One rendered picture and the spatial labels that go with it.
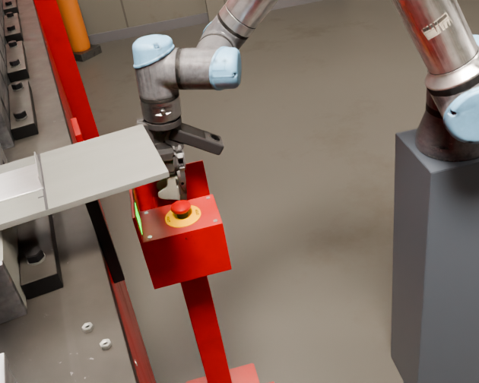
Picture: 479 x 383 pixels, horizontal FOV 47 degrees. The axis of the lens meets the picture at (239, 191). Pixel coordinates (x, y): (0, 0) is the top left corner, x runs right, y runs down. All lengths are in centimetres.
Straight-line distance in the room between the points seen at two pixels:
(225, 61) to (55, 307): 49
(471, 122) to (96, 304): 67
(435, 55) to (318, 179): 163
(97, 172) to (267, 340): 114
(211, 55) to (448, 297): 81
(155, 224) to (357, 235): 126
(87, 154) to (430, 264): 79
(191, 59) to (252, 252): 129
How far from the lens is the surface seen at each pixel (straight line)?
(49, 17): 302
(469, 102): 100
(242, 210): 241
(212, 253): 110
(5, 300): 84
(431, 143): 121
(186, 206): 108
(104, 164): 88
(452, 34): 98
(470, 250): 135
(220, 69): 100
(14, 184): 91
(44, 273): 86
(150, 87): 104
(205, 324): 133
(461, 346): 159
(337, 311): 193
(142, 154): 88
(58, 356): 78
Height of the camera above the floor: 141
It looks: 34 degrees down
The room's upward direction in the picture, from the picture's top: 10 degrees counter-clockwise
